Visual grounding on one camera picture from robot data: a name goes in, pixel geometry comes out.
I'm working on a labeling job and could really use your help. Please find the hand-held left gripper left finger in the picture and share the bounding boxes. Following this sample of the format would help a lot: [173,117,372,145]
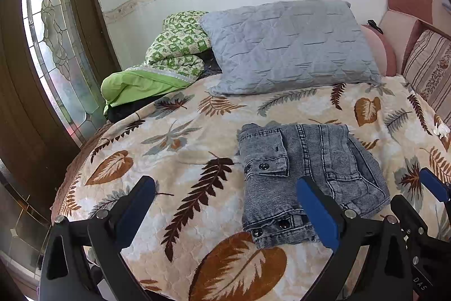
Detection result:
[38,175,156,301]

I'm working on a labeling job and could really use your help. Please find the pink round cushion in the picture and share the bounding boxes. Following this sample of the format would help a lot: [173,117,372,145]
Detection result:
[361,24,397,77]

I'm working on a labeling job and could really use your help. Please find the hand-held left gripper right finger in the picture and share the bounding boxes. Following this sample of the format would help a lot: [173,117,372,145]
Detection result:
[296,176,414,301]

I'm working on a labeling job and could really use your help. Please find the grey quilted pillow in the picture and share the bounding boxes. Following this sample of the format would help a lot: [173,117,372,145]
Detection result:
[199,0,383,96]

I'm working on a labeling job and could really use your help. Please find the striped cushion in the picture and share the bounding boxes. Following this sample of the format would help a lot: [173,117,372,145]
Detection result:
[402,29,451,118]

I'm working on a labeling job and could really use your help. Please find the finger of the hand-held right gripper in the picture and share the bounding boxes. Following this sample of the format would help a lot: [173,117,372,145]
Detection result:
[419,167,451,206]
[390,194,430,242]

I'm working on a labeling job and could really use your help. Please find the green patterned quilt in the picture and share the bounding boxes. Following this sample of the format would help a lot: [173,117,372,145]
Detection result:
[145,10,214,80]

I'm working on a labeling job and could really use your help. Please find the wooden door with glass pane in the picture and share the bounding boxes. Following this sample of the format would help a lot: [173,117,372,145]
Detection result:
[0,0,122,217]

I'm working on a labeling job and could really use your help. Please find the pink padded headboard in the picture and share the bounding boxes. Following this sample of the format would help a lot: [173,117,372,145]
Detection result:
[386,0,451,76]

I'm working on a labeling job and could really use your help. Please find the grey denim pants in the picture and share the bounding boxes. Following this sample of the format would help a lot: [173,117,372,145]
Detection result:
[237,123,391,249]

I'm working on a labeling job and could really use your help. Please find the leaf print blanket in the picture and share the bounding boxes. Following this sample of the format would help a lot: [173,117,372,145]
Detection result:
[51,75,451,301]

